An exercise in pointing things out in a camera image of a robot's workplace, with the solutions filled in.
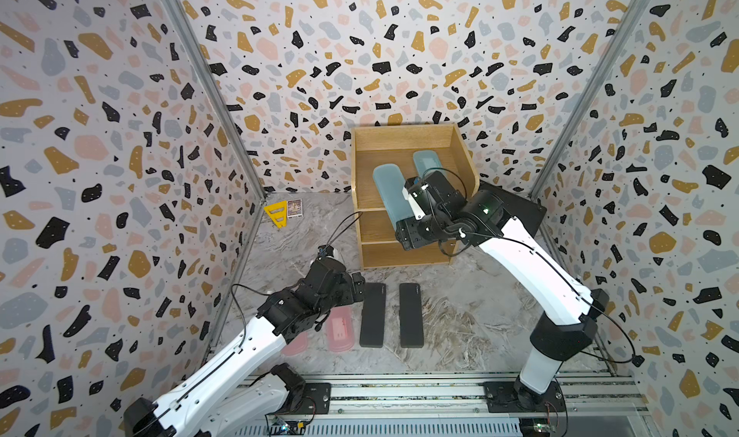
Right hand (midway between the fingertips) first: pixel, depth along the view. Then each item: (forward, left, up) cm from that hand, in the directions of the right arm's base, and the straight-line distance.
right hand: (406, 229), depth 70 cm
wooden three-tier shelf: (+32, +3, +2) cm, 32 cm away
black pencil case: (-8, -2, -32) cm, 33 cm away
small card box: (+35, +44, -30) cm, 64 cm away
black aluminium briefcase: (+36, -52, -33) cm, 72 cm away
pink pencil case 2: (-19, +30, -30) cm, 46 cm away
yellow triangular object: (+31, +49, -29) cm, 65 cm away
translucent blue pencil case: (+26, -6, +1) cm, 27 cm away
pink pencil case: (-14, +18, -30) cm, 38 cm away
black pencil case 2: (-9, +9, -31) cm, 34 cm away
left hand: (-7, +13, -13) cm, 20 cm away
